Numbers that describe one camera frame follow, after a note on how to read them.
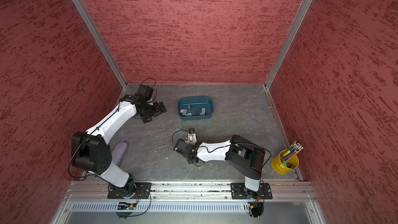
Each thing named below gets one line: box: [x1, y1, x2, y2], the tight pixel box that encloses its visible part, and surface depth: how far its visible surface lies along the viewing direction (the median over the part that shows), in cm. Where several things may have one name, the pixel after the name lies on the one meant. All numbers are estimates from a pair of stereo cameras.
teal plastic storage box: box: [177, 95, 214, 121], surface depth 105 cm
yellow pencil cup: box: [271, 149, 300, 175], surface depth 76 cm
